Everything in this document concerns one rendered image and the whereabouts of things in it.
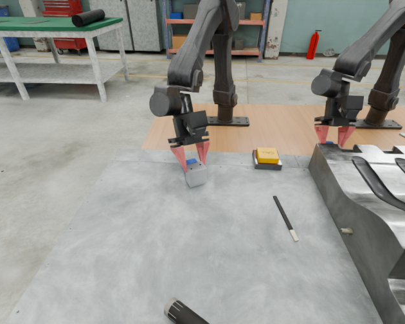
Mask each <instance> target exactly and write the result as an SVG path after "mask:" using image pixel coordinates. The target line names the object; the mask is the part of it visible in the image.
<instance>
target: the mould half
mask: <svg viewBox="0 0 405 324"><path fill-rule="evenodd" d="M355 145H356V144H355ZM357 146H358V147H359V149H360V150H361V151H362V152H363V153H351V152H342V150H341V149H340V148H339V147H338V144H337V143H316V146H315V148H314V152H313V154H312V157H311V160H310V163H309V167H308V169H309V171H310V173H311V175H312V177H313V179H314V181H315V183H316V186H317V187H318V190H319V192H320V194H321V196H322V198H323V200H324V201H325V204H326V206H327V208H328V210H329V212H330V214H331V216H332V218H333V220H334V223H335V225H336V227H337V229H338V231H339V233H340V229H341V228H345V229H346V228H351V229H352V230H353V234H352V236H349V235H346V234H341V233H340V235H341V237H342V239H343V242H344V243H345V246H346V248H347V249H348V252H349V253H350V256H351V257H352V260H353V262H354V264H355V266H356V268H357V270H358V272H359V274H360V276H361V279H362V281H363V283H364V285H365V287H366V289H367V291H368V293H369V295H370V297H371V299H372V301H373V304H374V305H375V308H376V309H377V312H378V313H379V316H380V318H381V320H382V322H383V324H405V211H404V210H402V209H400V208H397V207H395V206H392V205H390V204H388V203H387V202H384V201H382V200H381V199H380V198H378V197H377V196H376V195H375V194H374V193H373V192H372V191H371V189H370V188H369V187H368V185H367V184H366V182H365V180H364V179H363V178H362V176H361V174H360V173H359V172H358V170H357V168H356V167H355V166H354V164H353V162H352V160H351V157H352V156H359V157H362V158H364V159H366V160H367V161H368V163H369V165H370V166H371V167H372V168H373V170H374V171H375V172H376V174H377V175H378V176H379V178H380V179H381V181H382V182H383V183H384V184H385V186H386V187H387V189H389V191H390V192H391V193H392V194H393V195H394V196H395V197H396V198H398V199H399V200H401V201H403V202H405V173H404V172H403V171H402V170H401V169H400V168H399V167H398V166H397V164H396V162H395V161H394V158H404V159H405V146H395V147H397V148H398V149H399V150H401V151H402V152H403V153H404V154H384V153H383V152H382V151H381V150H380V149H379V148H378V147H377V145H357Z"/></svg>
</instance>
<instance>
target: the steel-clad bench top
mask: <svg viewBox="0 0 405 324"><path fill-rule="evenodd" d="M279 157H280V161H281V162H282V169H281V170H259V169H255V166H254V162H253V156H252V153H237V152H208V153H207V155H206V164H205V167H206V168H207V176H206V183H205V184H201V185H199V186H195V187H192V188H190V186H189V185H188V183H187V182H186V174H185V172H184V171H183V169H182V166H181V164H180V162H179V160H178V159H177V158H176V156H175V155H174V153H173V152H172V151H171V150H149V149H131V148H118V150H117V151H116V152H115V154H114V156H113V157H112V159H111V160H110V162H109V163H108V165H107V166H106V168H105V169H104V171H103V172H102V174H101V176H100V177H99V178H98V180H97V182H96V183H95V185H94V186H93V188H92V189H91V191H90V192H89V194H88V195H87V197H86V198H85V200H84V202H83V203H82V205H81V206H80V207H79V209H78V211H77V212H76V214H75V216H74V217H73V218H72V220H71V222H70V223H69V225H68V226H67V228H66V229H65V231H64V232H63V234H62V235H61V237H60V238H59V240H58V242H57V243H56V244H55V246H54V248H53V249H52V251H51V253H50V254H49V255H48V257H47V259H46V260H45V261H44V263H43V265H42V266H41V268H40V269H39V271H38V272H37V274H36V275H35V277H34V279H33V280H32V281H31V283H30V285H29V286H28V288H27V290H26V291H25V292H24V294H23V295H22V297H21V299H20V300H19V302H18V303H17V305H16V306H15V308H14V309H13V311H12V312H11V314H10V315H9V317H8V319H7V320H6V321H5V323H4V324H175V323H174V322H173V321H172V320H171V319H170V318H168V317H167V316H166V315H165V314H164V308H165V305H166V303H167V301H168V300H169V299H171V298H173V297H175V298H177V299H178V300H179V301H180V302H182V303H183V304H185V305H186V306H187V307H189V308H190V309H192V310H193V311H194V312H195V313H196V314H198V315H199V316H200V317H202V318H203V319H204V320H206V321H207V322H208V323H209V324H383V322H382V320H381V318H380V316H379V313H378V312H377V309H376V308H375V305H374V303H373V301H372V299H371V297H370V295H369V293H368V291H367V289H366V287H365V285H364V283H363V281H362V279H361V276H360V274H359V272H358V270H357V268H356V266H355V264H354V262H353V260H352V257H351V256H350V253H349V252H348V249H347V247H346V246H345V243H344V242H343V239H342V237H341V235H340V233H339V231H338V229H337V227H336V225H335V223H334V220H333V218H332V216H331V214H330V212H329V210H328V208H327V206H326V204H325V201H324V200H323V198H322V196H321V194H320V191H319V190H318V187H317V186H316V183H315V181H314V179H313V177H312V175H311V173H310V171H309V169H308V167H309V163H310V161H311V157H312V156H308V155H290V154H279ZM274 195H276V196H277V198H278V200H279V201H280V204H281V205H282V208H283V210H284V212H285V214H286V216H287V218H288V219H289V222H290V223H291V226H292V228H293V230H294V232H295V234H296V236H297V237H298V240H299V241H297V242H295V241H294V239H293V237H292V235H291V233H290V231H289V228H288V227H287V225H286V223H285V221H284V218H283V217H282V214H281V213H280V210H279V209H278V206H277V204H276V202H275V200H274V198H273V196H274Z"/></svg>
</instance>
